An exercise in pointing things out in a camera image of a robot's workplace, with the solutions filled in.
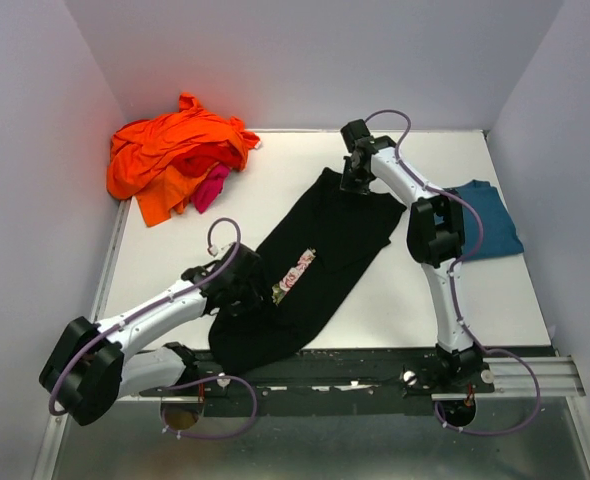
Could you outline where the orange t shirt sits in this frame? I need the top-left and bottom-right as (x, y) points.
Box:
(106, 92), (260, 227)

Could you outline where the black printed t shirt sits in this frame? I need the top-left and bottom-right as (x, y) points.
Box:
(208, 168), (406, 375)

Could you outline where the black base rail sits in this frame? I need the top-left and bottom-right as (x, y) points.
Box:
(141, 347), (553, 417)

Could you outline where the aluminium frame rail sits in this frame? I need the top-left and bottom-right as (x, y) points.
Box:
(33, 201), (130, 479)

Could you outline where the red t shirt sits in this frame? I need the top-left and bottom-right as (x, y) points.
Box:
(171, 142), (243, 177)

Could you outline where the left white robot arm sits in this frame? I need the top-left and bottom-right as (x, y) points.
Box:
(39, 243), (270, 426)

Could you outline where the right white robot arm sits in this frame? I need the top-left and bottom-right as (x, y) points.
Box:
(340, 119), (483, 392)

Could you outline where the folded blue t shirt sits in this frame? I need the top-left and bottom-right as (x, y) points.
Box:
(448, 180), (524, 262)

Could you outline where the magenta t shirt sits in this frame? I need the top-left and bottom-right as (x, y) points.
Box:
(191, 164), (231, 214)

